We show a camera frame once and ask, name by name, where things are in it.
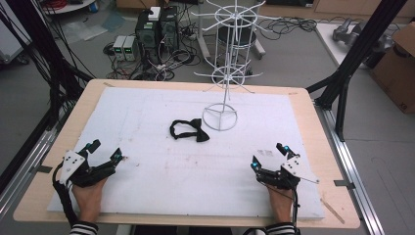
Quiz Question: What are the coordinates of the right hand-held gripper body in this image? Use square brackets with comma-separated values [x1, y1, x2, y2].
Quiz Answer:
[256, 155, 320, 191]

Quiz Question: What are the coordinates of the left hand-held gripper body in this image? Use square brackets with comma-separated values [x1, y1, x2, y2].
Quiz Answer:
[59, 150, 117, 189]

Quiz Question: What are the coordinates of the black bow tie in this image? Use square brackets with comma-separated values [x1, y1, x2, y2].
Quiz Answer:
[168, 117, 210, 144]

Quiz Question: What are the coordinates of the white wire rack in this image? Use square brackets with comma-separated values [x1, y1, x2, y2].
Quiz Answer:
[190, 0, 267, 132]

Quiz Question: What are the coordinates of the person's left hand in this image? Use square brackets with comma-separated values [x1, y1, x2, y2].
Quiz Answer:
[71, 177, 109, 224]

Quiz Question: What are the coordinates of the person's right hand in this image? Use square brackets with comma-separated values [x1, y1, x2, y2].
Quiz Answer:
[266, 185, 295, 225]

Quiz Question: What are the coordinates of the wooden stick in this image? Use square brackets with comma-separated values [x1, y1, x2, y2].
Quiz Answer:
[319, 197, 346, 225]

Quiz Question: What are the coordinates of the white foam mat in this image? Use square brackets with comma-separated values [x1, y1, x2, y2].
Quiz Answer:
[46, 86, 326, 220]

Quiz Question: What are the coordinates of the grey power supply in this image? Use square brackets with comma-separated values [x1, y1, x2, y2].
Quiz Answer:
[123, 35, 138, 63]
[113, 34, 127, 62]

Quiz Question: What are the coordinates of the clear plastic sheet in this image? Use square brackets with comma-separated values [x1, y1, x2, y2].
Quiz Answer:
[61, 20, 110, 42]

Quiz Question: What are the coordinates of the black round stool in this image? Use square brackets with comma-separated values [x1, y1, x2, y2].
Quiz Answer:
[216, 23, 267, 61]

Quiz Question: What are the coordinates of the black computer tower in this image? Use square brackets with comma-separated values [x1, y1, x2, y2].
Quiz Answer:
[134, 9, 163, 64]
[159, 5, 180, 53]

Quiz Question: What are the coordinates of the grey device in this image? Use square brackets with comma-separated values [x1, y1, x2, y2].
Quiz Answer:
[332, 17, 396, 69]

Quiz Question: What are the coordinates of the cardboard box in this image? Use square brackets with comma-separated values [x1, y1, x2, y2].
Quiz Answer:
[369, 22, 415, 115]

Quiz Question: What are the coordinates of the round white table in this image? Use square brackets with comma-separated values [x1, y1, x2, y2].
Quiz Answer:
[41, 0, 98, 16]

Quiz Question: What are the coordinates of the white box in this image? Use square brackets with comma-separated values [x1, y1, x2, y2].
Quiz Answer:
[148, 6, 161, 23]

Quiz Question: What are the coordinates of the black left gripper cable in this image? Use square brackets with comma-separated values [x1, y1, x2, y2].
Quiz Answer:
[52, 162, 80, 227]

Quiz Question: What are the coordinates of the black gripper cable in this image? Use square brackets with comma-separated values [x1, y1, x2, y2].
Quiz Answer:
[52, 162, 80, 227]
[291, 186, 301, 235]

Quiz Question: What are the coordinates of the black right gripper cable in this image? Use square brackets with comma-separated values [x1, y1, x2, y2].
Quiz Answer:
[291, 186, 301, 235]

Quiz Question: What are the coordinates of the aluminium rail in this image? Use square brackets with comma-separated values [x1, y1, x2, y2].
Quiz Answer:
[0, 109, 71, 218]
[313, 99, 387, 235]

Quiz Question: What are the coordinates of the tangle of floor cables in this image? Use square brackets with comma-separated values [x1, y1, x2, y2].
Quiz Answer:
[103, 30, 205, 81]

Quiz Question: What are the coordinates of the black frame post with cables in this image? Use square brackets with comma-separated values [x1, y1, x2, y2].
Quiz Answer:
[0, 0, 94, 132]

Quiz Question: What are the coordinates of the black coiled cable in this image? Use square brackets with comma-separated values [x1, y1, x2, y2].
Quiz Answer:
[258, 16, 318, 42]

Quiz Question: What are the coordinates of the black metal frame post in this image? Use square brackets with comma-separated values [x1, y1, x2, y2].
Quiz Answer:
[305, 0, 409, 142]

